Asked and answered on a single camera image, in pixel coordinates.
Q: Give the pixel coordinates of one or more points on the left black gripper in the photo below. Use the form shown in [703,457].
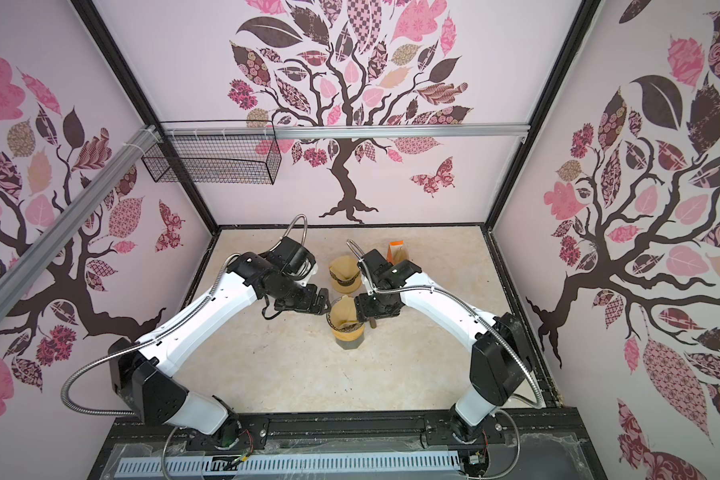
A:
[305,305]

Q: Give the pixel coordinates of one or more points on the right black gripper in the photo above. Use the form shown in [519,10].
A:
[364,311]

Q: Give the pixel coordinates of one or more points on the wooden dripper ring stand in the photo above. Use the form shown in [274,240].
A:
[346,287]

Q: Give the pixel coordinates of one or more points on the grey ribbed glass dripper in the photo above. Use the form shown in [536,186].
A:
[342,323]

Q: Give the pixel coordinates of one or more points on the grey glass server with knob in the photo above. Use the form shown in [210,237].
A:
[372,324]

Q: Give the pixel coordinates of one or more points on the brown paper filter stack holder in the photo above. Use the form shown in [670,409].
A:
[397,252]

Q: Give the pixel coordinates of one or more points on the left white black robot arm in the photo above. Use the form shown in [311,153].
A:
[144,378]

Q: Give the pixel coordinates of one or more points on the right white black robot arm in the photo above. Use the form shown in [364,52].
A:
[499,351]

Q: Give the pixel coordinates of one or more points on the black wire basket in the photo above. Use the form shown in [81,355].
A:
[246,152]

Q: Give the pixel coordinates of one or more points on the white slotted cable duct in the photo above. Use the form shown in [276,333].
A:
[217,466]

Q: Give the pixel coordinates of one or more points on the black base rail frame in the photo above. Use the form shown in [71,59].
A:
[551,443]

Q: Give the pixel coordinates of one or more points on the aluminium rail left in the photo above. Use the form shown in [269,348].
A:
[41,253]

